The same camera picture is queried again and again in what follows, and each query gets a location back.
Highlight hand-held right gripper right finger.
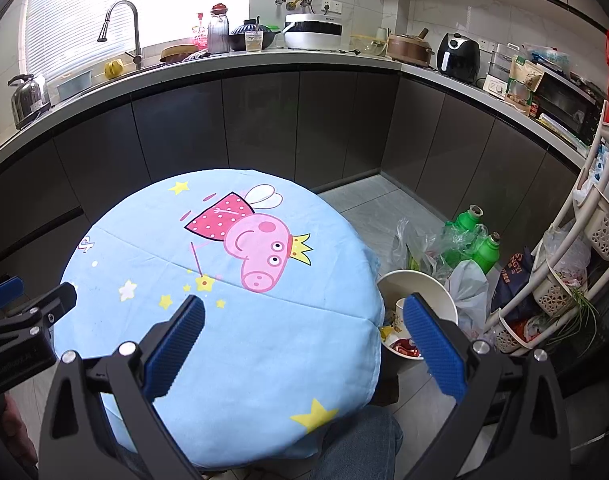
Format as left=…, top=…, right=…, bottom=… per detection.
left=402, top=291, right=571, bottom=480

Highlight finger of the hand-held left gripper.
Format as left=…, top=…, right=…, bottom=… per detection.
left=0, top=281, right=78, bottom=356
left=0, top=275, right=25, bottom=336

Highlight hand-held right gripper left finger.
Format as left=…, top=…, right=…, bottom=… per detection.
left=38, top=294, right=208, bottom=480

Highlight white paper bucket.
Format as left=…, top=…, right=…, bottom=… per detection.
left=377, top=269, right=459, bottom=361

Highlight person's left hand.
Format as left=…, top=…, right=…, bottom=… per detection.
left=2, top=397, right=39, bottom=463

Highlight blue cartoon printed tablecloth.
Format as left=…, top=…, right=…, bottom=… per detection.
left=52, top=167, right=386, bottom=471

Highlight white plastic bag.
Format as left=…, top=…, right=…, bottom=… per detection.
left=447, top=259, right=490, bottom=336

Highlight dark blue printed bag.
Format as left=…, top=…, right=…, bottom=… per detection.
left=489, top=247, right=535, bottom=321

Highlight green plastic bottle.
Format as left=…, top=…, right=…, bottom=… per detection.
left=454, top=205, right=487, bottom=266
left=471, top=232, right=501, bottom=273

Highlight person's jeans leg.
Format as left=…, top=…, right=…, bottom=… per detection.
left=304, top=405, right=405, bottom=480

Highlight green onion stalks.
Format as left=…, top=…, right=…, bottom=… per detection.
left=549, top=285, right=601, bottom=351

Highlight steel kettle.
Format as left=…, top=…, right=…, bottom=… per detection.
left=8, top=73, right=51, bottom=128

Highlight pale blue basin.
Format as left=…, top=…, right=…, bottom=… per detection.
left=56, top=70, right=94, bottom=101

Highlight white storage rack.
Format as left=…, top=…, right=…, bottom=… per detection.
left=484, top=105, right=609, bottom=356

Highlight dark kitchen base cabinets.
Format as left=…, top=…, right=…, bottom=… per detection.
left=0, top=70, right=585, bottom=291

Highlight brown shallow bowl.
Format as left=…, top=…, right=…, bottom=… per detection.
left=160, top=44, right=199, bottom=63

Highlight green white food package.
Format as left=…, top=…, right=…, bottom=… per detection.
left=504, top=55, right=547, bottom=113

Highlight black toaster oven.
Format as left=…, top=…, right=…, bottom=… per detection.
left=531, top=67, right=607, bottom=133

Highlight white food steamer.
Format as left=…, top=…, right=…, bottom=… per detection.
left=483, top=42, right=520, bottom=98

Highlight silver kitchen faucet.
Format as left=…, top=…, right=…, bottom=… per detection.
left=98, top=1, right=144, bottom=67

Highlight black air fryer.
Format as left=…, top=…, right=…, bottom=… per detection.
left=437, top=32, right=481, bottom=83

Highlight white window blind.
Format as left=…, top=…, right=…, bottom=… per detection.
left=22, top=0, right=252, bottom=78

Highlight brown lidded pot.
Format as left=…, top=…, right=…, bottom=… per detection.
left=387, top=27, right=434, bottom=67

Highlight pink bottle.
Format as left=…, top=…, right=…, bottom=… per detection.
left=192, top=12, right=208, bottom=50

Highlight grey kitchen countertop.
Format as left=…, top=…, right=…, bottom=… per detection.
left=0, top=47, right=592, bottom=171

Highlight blue plastic bag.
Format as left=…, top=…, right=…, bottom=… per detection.
left=521, top=42, right=572, bottom=78

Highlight clear container with yellow lid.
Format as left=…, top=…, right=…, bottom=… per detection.
left=351, top=32, right=387, bottom=56

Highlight glass jar with red lid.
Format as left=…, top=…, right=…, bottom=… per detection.
left=208, top=4, right=230, bottom=54

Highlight black cooking pot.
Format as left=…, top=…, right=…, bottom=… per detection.
left=229, top=18, right=281, bottom=51

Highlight white rice cooker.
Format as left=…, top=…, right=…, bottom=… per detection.
left=283, top=12, right=343, bottom=51

